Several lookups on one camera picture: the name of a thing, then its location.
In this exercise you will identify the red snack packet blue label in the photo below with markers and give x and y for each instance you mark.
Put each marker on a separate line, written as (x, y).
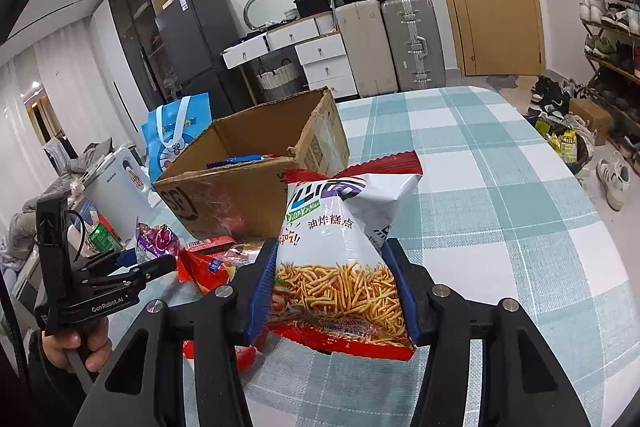
(210, 267)

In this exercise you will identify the beige suitcase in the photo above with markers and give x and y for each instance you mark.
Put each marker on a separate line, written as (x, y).
(365, 47)

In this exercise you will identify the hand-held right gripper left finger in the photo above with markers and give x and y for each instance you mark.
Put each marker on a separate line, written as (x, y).
(260, 297)

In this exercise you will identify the person's left hand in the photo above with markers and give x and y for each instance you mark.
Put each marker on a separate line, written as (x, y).
(55, 352)

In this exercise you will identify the blue cartoon tote bag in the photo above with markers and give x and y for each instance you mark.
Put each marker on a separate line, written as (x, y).
(170, 142)

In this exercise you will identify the woven basket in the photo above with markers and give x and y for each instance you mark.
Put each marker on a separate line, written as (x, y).
(277, 82)

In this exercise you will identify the green can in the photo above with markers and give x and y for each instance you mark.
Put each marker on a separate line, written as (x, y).
(102, 237)

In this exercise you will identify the wooden shoe rack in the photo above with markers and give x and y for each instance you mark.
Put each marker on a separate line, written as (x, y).
(615, 66)

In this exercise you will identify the black waste bin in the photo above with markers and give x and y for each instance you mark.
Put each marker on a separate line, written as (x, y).
(580, 157)

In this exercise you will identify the oval mirror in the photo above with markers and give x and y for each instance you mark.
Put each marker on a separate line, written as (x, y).
(270, 7)

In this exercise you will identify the white drawer dresser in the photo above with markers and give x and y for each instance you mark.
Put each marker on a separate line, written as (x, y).
(325, 69)

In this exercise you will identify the black storage bin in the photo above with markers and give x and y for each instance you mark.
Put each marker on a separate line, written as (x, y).
(312, 7)

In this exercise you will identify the pile of shoes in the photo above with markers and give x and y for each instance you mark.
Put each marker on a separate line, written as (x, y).
(547, 99)

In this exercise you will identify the purple snack packet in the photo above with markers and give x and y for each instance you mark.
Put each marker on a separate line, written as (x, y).
(157, 242)

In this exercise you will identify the grey refrigerator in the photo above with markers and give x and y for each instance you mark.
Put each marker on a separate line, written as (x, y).
(200, 37)

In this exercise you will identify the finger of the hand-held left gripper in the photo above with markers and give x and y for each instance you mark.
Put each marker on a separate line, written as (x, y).
(127, 257)
(155, 268)

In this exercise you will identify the white curtain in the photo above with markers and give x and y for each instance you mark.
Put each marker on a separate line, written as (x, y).
(75, 97)

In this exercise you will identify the silver suitcase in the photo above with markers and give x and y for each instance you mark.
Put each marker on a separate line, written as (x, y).
(412, 42)

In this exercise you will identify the grey clothes pile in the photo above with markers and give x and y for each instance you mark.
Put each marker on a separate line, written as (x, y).
(85, 159)

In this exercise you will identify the white sneaker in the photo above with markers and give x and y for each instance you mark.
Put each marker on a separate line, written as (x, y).
(615, 182)

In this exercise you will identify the small cardboard box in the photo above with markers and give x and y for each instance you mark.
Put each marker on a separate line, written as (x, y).
(590, 114)

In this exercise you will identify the dark glass cabinet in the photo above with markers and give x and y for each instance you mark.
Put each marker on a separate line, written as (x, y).
(132, 22)

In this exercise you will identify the checked tablecloth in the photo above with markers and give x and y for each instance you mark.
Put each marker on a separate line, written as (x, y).
(475, 207)

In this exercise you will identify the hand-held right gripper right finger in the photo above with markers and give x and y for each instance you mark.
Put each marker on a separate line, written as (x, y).
(407, 312)

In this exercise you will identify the striped white container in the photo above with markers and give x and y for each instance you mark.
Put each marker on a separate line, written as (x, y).
(289, 13)

